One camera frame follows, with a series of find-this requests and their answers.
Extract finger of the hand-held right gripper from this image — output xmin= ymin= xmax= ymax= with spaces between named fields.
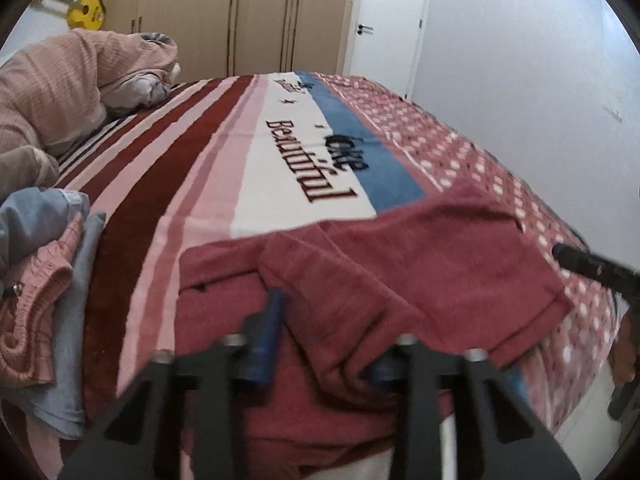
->
xmin=552 ymin=242 xmax=640 ymax=311

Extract pink striped duvet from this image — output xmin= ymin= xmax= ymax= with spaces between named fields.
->
xmin=0 ymin=27 xmax=181 ymax=158

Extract red pants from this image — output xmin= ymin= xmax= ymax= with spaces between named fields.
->
xmin=175 ymin=180 xmax=574 ymax=443

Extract person's right hand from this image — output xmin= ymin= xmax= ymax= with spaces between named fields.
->
xmin=612 ymin=306 xmax=640 ymax=387

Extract pile of clothes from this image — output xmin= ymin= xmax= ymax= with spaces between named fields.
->
xmin=0 ymin=187 xmax=107 ymax=441

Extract wooden wardrobe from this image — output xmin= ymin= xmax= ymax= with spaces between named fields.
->
xmin=101 ymin=0 xmax=362 ymax=84

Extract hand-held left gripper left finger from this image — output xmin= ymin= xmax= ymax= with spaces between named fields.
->
xmin=62 ymin=289 xmax=292 ymax=480

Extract striped dotted printed bed sheet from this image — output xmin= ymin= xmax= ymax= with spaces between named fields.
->
xmin=0 ymin=71 xmax=628 ymax=480

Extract white door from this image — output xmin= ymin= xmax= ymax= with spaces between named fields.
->
xmin=349 ymin=0 xmax=434 ymax=102

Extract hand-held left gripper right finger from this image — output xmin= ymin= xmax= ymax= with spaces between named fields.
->
xmin=370 ymin=334 xmax=582 ymax=480

